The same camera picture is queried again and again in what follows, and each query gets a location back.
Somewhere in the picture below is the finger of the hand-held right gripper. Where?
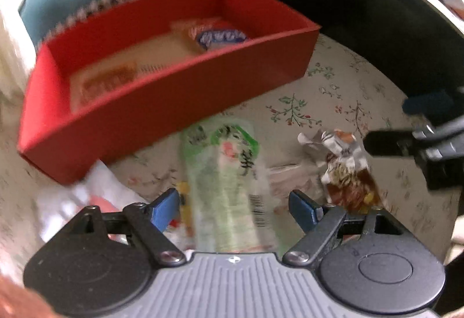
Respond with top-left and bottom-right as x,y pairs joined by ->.
402,86 -> 464,117
363,129 -> 421,158

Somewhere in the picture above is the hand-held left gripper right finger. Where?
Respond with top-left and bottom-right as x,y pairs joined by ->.
283,189 -> 410,267

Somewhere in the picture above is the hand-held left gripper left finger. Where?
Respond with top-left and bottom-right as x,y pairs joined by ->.
78,188 -> 187,267

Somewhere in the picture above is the white brown snack packet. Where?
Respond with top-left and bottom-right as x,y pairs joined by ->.
297,129 -> 383,213

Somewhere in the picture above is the green snack packet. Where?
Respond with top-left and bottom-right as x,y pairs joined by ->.
180,117 -> 280,253

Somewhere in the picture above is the red cardboard box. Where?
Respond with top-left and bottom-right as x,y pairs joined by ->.
18,0 -> 322,185

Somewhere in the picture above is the floral cloth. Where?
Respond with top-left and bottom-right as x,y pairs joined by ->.
0,33 -> 461,304

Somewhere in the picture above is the pink sausage packet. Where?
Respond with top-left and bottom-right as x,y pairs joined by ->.
36,160 -> 150,242

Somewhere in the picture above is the beige packet orange label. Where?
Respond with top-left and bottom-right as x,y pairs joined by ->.
69,32 -> 204,112

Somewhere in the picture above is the orange packet blue print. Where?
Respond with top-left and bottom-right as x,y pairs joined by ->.
170,17 -> 251,52

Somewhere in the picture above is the white blanket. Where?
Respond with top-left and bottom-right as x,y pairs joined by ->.
0,3 -> 37,97

